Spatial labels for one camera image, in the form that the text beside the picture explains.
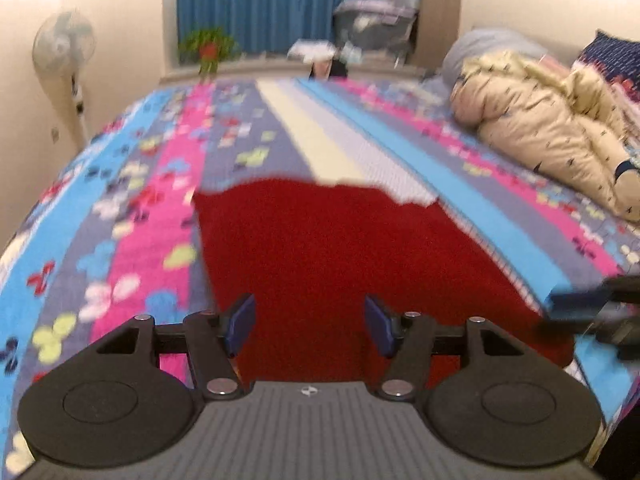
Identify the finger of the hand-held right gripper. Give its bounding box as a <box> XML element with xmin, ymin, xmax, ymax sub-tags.
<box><xmin>542</xmin><ymin>275</ymin><xmax>640</xmax><ymax>333</ymax></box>

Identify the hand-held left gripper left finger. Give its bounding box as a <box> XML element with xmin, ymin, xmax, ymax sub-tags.
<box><xmin>96</xmin><ymin>293</ymin><xmax>257</xmax><ymax>401</ymax></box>

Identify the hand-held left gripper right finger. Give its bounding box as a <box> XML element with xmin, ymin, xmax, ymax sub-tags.
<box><xmin>364</xmin><ymin>295</ymin><xmax>525</xmax><ymax>401</ymax></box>

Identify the red knitted sweater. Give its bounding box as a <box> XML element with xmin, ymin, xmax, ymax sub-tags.
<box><xmin>192</xmin><ymin>177</ymin><xmax>576</xmax><ymax>396</ymax></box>

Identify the floral striped bed blanket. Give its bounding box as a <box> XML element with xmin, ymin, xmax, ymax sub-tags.
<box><xmin>0</xmin><ymin>76</ymin><xmax>640</xmax><ymax>480</ymax></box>

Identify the cream star-print quilt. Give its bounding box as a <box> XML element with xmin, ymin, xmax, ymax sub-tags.
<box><xmin>450</xmin><ymin>50</ymin><xmax>640</xmax><ymax>223</ymax></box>

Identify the dark blue patterned pillow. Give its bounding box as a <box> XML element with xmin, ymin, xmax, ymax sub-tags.
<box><xmin>572</xmin><ymin>30</ymin><xmax>640</xmax><ymax>111</ymax></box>

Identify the light blue pillow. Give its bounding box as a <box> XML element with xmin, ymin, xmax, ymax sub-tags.
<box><xmin>422</xmin><ymin>72</ymin><xmax>453</xmax><ymax>92</ymax></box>

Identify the beige window sill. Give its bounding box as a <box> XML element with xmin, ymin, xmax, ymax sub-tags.
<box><xmin>160</xmin><ymin>52</ymin><xmax>431</xmax><ymax>83</ymax></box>

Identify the pink and black bag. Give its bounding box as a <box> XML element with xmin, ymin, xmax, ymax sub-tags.
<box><xmin>309</xmin><ymin>59</ymin><xmax>348</xmax><ymax>80</ymax></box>

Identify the grey pillow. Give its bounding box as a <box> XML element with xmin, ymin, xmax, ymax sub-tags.
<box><xmin>441</xmin><ymin>29</ymin><xmax>551</xmax><ymax>81</ymax></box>

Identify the potted green plant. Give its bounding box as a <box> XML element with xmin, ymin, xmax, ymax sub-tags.
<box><xmin>177</xmin><ymin>27</ymin><xmax>241</xmax><ymax>77</ymax></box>

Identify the white cloth pile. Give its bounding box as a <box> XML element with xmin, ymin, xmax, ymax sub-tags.
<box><xmin>287</xmin><ymin>39</ymin><xmax>337</xmax><ymax>61</ymax></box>

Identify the large clear storage bin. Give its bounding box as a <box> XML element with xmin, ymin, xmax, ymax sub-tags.
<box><xmin>332</xmin><ymin>0</ymin><xmax>418</xmax><ymax>56</ymax></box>

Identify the blue curtain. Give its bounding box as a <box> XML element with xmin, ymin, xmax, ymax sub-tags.
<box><xmin>176</xmin><ymin>0</ymin><xmax>371</xmax><ymax>56</ymax></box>

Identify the wooden shelf unit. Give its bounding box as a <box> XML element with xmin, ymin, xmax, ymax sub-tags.
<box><xmin>367</xmin><ymin>0</ymin><xmax>463</xmax><ymax>68</ymax></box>

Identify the white standing fan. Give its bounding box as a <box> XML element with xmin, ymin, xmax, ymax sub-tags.
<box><xmin>32</xmin><ymin>10</ymin><xmax>97</xmax><ymax>147</ymax></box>

